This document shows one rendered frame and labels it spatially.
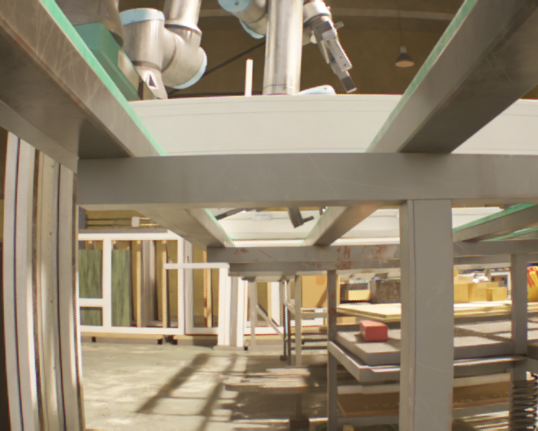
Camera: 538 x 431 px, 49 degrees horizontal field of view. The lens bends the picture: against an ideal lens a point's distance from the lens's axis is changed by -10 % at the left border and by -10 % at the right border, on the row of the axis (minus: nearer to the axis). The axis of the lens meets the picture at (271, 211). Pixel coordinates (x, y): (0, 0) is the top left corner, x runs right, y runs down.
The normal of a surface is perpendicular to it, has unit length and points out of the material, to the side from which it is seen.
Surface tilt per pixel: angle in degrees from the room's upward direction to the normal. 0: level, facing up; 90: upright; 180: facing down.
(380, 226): 90
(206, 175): 90
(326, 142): 90
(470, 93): 180
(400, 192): 90
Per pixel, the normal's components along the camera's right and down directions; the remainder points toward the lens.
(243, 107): -0.02, -0.12
